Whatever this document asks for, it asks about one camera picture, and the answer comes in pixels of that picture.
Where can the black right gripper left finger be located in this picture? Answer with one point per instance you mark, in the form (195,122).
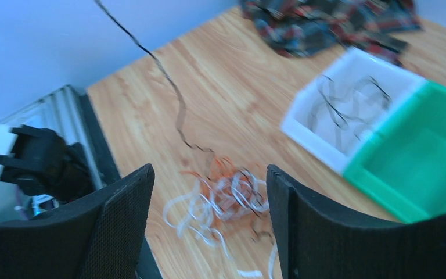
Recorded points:
(97,236)

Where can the green plastic bin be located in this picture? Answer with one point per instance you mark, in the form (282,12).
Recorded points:
(402,166)

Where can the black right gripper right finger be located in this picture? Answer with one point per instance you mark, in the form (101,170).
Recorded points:
(318,237)

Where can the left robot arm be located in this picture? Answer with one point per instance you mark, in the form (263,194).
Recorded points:
(39,161)

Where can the plaid cloth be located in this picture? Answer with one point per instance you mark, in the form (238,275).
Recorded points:
(305,28)

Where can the white plastic bin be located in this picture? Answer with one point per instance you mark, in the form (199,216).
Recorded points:
(337,112)

